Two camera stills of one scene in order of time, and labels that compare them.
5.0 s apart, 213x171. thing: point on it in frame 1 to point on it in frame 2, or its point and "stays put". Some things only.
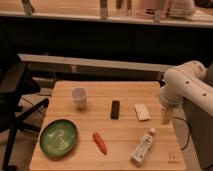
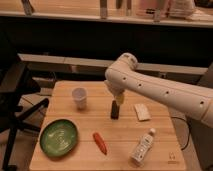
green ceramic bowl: [58, 137] stays put
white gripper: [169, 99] to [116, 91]
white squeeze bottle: [138, 155] stays put
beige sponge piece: [142, 112] stays put
